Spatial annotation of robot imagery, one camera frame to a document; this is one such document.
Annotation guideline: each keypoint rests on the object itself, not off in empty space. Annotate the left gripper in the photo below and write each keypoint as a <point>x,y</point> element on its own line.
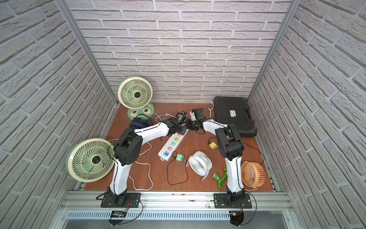
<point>183,124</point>

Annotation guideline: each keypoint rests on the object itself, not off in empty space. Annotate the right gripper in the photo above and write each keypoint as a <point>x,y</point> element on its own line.
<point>189,126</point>

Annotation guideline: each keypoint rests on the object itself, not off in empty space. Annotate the yellow USB charger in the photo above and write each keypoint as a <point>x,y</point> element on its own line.
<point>213,146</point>

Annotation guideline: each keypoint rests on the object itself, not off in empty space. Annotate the green USB charger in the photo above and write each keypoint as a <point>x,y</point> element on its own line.
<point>180,158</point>

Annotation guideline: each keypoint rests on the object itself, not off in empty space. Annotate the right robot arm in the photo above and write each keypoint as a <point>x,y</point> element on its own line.
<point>231,148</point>

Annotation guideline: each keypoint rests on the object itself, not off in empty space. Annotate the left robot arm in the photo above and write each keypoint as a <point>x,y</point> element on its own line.
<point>128,147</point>

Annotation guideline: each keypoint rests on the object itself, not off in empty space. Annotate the white power strip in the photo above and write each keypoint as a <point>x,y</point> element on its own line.
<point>171,145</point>

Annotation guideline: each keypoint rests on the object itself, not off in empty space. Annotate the white desk fan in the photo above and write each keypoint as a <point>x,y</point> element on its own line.
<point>200,163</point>

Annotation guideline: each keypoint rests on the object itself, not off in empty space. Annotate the navy blue desk fan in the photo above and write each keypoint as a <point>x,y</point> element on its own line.
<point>141,121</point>

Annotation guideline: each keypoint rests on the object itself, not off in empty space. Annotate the green fan at back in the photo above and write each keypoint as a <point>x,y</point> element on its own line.
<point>135,93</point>

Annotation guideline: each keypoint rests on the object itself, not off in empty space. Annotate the orange desk fan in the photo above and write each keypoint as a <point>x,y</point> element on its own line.
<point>252,175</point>

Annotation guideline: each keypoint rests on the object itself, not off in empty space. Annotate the large green fan front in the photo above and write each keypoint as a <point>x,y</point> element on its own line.
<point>90,160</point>

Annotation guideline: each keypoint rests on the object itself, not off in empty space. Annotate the black tool case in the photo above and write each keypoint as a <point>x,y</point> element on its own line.
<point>235,110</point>

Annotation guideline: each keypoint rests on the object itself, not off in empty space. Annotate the small green circuit board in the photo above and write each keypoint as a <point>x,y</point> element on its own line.
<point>118,214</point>

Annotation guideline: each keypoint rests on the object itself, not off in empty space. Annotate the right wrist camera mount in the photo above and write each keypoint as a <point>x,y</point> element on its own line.
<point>197,115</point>

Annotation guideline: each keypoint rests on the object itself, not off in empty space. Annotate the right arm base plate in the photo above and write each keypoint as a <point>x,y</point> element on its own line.
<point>223,201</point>

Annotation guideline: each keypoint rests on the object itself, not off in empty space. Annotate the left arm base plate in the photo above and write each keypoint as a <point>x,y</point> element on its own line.
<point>111,201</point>

